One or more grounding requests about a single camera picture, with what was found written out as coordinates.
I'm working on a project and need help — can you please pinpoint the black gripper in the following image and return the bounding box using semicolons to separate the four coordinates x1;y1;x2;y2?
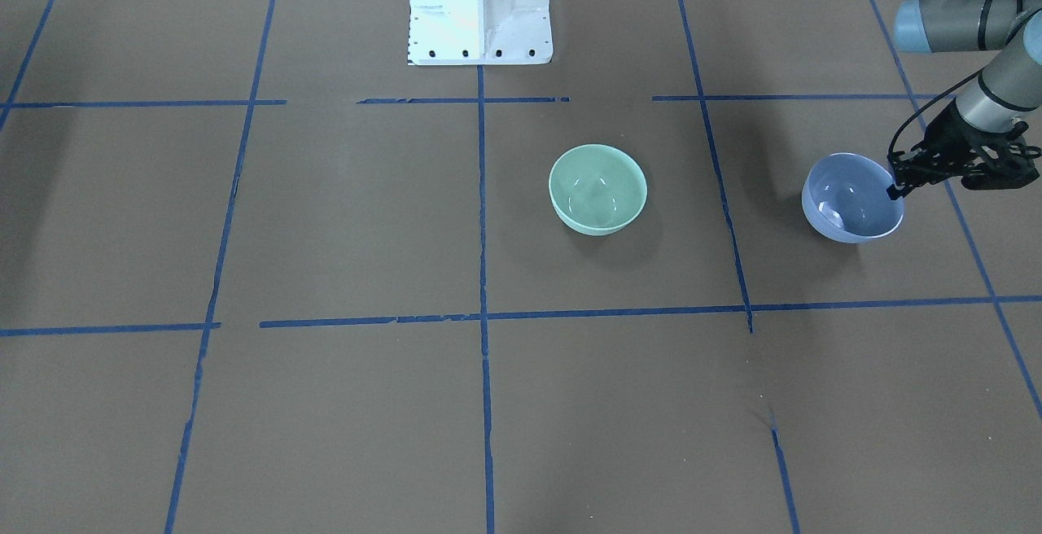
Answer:
887;100;987;201

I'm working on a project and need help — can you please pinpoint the blue bowl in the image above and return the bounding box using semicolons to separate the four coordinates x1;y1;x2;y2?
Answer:
800;153;905;244

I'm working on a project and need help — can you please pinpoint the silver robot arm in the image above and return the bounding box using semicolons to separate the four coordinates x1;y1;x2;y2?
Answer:
888;0;1041;200

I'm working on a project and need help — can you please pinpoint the green bowl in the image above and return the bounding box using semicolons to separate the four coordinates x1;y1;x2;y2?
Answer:
548;143;648;236

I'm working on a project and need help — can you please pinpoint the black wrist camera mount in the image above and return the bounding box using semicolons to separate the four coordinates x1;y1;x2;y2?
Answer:
961;120;1041;191

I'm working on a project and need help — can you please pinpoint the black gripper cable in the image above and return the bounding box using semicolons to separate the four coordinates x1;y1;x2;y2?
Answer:
889;68;989;162

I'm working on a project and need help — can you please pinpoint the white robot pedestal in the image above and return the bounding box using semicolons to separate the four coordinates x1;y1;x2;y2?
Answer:
407;0;554;66

